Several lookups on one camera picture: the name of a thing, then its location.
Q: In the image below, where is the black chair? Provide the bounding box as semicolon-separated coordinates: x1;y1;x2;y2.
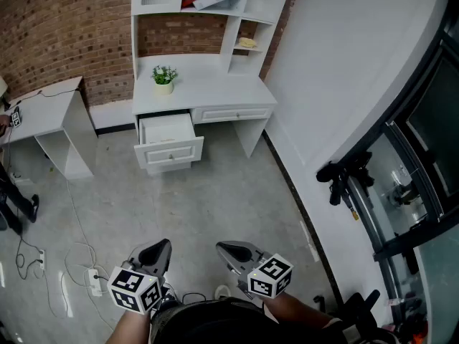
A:
313;289;397;344

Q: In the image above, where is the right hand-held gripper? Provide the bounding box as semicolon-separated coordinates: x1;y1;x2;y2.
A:
215;240;295;300

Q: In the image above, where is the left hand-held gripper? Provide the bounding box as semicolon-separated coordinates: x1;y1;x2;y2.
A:
107;238;173;315

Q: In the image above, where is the white closed drawer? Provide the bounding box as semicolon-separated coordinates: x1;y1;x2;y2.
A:
191;106;274;124

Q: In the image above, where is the white drawer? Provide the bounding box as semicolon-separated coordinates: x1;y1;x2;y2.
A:
191;106;274;124
133;112;205;170

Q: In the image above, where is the black camera tripod gear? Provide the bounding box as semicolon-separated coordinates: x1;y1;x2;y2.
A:
316;151;376;207

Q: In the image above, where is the person's left forearm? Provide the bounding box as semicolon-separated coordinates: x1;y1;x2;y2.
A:
105;309;152;344

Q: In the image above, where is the person's dark shirt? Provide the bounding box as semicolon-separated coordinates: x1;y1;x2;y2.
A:
149;297;348;344

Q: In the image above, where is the black floor cable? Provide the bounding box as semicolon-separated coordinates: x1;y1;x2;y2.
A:
5;134;46;281

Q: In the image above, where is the white side table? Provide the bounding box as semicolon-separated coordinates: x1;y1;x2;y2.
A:
0;76;99;181

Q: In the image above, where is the person's right forearm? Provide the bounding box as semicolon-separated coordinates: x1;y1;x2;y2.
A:
262;292;336;333

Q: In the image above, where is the green plant in white pot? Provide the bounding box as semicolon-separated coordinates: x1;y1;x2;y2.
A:
151;64;179;97

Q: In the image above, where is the white floor cable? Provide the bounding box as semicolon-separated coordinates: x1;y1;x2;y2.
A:
41;177;115;331

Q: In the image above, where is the black cable on table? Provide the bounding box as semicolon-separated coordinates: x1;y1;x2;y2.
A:
14;89;78;104

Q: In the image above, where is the black framed glass window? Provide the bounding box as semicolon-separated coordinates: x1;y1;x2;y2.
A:
336;11;459;344

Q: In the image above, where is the white desk with hutch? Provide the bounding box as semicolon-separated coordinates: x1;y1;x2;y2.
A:
131;0;279;177

